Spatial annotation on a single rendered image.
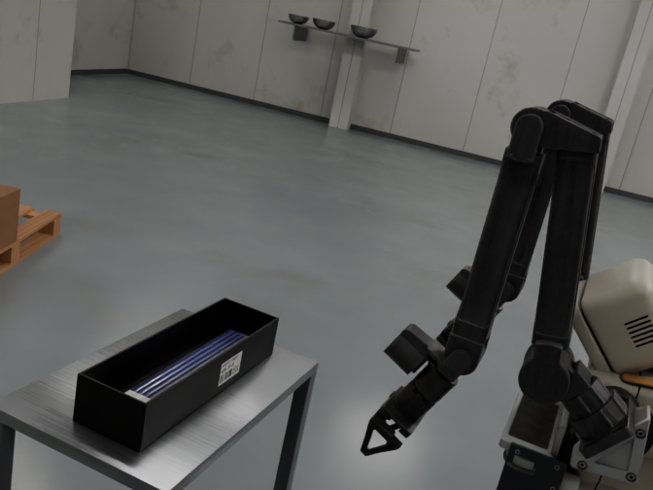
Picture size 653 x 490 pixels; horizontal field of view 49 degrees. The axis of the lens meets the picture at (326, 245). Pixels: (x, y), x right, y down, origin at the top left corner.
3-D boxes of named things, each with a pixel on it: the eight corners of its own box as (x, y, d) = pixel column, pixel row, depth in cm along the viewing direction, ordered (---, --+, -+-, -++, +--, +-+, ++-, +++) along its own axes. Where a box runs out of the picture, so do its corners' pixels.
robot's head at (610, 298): (683, 321, 135) (646, 250, 135) (689, 360, 116) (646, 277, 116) (608, 347, 141) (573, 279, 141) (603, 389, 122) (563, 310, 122)
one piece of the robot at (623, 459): (637, 470, 114) (650, 405, 111) (637, 485, 110) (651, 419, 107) (571, 452, 118) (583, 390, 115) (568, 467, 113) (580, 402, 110)
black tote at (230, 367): (139, 453, 144) (146, 404, 140) (72, 420, 149) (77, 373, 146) (272, 355, 195) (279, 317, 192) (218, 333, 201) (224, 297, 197)
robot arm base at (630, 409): (635, 435, 105) (635, 402, 116) (600, 390, 106) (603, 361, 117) (584, 460, 109) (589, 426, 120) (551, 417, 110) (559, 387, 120)
